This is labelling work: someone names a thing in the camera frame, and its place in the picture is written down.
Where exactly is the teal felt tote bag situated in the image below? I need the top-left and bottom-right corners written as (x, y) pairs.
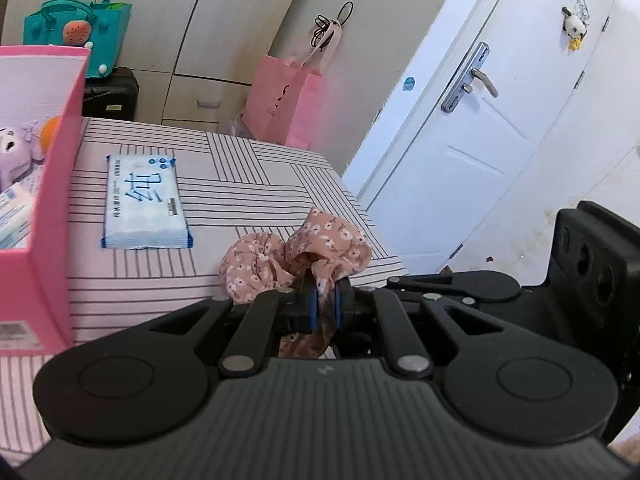
top-left (24, 0), bottom-right (133, 79)

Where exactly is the pink striped bedsheet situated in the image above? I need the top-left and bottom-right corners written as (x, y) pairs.
top-left (0, 116), bottom-right (403, 466)

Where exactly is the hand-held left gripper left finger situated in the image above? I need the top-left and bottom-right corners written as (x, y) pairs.
top-left (145, 280), bottom-right (321, 380)

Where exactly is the white blue-striped tissue pack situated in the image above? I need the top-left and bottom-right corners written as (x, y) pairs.
top-left (0, 182), bottom-right (37, 250)

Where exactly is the black suitcase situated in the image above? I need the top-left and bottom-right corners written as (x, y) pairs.
top-left (82, 66), bottom-right (140, 122)

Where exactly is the purple plush toy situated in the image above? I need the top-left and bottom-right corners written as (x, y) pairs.
top-left (0, 120), bottom-right (48, 188)

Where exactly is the pink storage box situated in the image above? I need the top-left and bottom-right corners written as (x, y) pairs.
top-left (0, 45), bottom-right (92, 357)

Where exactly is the light blue wet wipes pack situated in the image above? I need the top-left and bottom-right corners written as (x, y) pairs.
top-left (101, 154), bottom-right (195, 250)

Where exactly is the pink floral cloth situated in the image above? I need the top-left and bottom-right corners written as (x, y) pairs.
top-left (219, 206), bottom-right (373, 358)

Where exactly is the small panda plush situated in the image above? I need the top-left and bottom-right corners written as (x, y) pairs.
top-left (561, 6), bottom-right (588, 52)

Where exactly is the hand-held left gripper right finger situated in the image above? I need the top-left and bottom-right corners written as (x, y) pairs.
top-left (332, 280), bottom-right (506, 378)

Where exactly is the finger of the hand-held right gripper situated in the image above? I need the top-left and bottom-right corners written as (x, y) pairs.
top-left (387, 270), bottom-right (522, 307)

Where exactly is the silver door handle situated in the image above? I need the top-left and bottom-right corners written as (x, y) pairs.
top-left (441, 42), bottom-right (499, 113)

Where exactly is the white door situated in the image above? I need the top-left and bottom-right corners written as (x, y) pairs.
top-left (345, 0), bottom-right (621, 276)

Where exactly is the beige wardrobe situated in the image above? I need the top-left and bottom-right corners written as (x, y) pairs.
top-left (0, 0), bottom-right (316, 128)

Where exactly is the clear plastic bag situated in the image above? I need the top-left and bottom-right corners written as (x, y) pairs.
top-left (220, 112), bottom-right (256, 138)

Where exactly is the pink paper bag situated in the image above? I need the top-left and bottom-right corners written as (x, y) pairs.
top-left (242, 2), bottom-right (328, 151)

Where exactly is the orange plush ball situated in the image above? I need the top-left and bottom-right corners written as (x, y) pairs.
top-left (40, 116), bottom-right (62, 153)

